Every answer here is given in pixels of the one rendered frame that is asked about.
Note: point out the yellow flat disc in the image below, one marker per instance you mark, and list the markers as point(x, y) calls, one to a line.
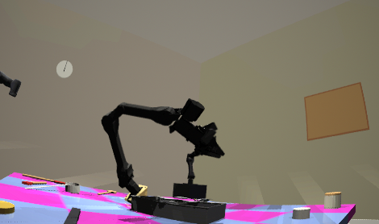
point(6, 207)

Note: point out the short white cylinder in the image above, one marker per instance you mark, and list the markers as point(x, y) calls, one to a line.
point(301, 213)

